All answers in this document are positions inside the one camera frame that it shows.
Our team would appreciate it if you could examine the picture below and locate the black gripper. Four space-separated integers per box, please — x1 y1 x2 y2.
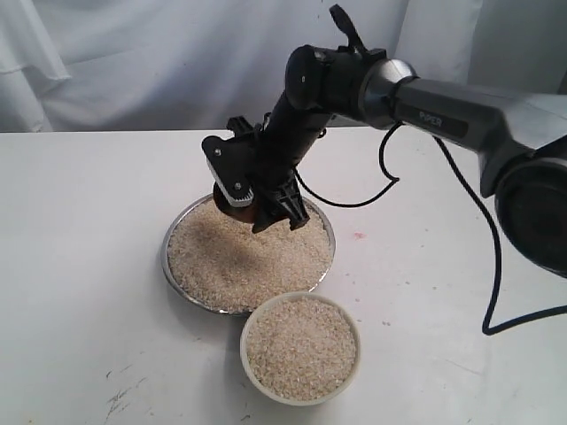
226 116 309 234

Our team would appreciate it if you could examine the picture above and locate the brown wooden cup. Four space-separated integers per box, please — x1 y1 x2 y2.
213 183 260 224

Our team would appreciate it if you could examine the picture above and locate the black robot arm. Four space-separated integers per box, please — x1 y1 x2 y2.
214 5 566 275

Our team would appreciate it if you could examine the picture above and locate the steel plate of rice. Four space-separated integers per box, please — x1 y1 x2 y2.
159 195 336 316

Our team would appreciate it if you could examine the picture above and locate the white bowl of rice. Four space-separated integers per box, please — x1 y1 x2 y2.
239 292 361 407

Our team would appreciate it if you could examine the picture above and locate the white backdrop cloth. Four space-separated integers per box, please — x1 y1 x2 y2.
1 0 566 133

